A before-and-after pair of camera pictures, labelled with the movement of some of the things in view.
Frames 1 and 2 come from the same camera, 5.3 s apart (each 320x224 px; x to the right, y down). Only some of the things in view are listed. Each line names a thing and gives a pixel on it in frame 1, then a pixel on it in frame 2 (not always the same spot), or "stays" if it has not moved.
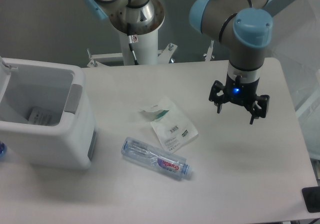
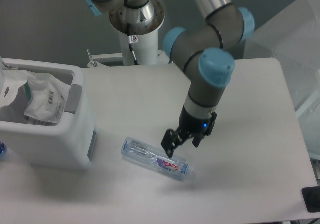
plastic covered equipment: (296, 42) stays
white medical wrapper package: (174, 128) -> (45, 94)
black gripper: (241, 93) -> (189, 126)
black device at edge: (311, 197) stays
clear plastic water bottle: (169, 165) stays
